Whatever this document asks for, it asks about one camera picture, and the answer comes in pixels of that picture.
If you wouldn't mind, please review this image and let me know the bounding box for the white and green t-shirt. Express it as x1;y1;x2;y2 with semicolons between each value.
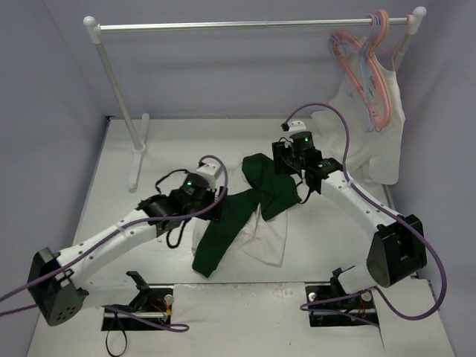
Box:
192;153;300;277

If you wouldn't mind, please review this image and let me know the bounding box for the pink plastic hanger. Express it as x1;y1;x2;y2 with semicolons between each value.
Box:
332;10;393;131

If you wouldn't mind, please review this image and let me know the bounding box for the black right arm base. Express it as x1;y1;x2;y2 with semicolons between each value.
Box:
300;268;379;328

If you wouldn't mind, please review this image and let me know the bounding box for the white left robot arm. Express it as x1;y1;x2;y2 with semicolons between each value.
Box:
27;172;228;327

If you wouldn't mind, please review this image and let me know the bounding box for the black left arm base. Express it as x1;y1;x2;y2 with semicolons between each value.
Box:
100;271;175;356

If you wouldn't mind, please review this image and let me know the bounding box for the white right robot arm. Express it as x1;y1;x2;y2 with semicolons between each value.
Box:
271;131;428;306

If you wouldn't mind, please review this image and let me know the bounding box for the pink hanger under garment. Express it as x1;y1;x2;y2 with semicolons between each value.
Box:
379;14;412;72

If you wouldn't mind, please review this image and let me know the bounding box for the white clothes rack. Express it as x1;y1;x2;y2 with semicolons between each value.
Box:
83;7;426;191

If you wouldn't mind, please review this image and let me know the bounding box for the white hanging garment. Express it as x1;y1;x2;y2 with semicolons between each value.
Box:
311;68;405;185

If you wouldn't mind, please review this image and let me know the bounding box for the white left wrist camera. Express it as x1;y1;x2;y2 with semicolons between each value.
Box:
195;162;222;189

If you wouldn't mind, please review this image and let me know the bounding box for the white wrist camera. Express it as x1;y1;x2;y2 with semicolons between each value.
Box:
195;162;222;189
281;120;307;135

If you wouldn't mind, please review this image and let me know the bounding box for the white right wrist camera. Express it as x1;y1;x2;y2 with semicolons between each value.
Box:
281;120;307;135

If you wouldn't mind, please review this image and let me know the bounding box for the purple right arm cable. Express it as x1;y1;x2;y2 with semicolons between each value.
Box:
286;103;447;321

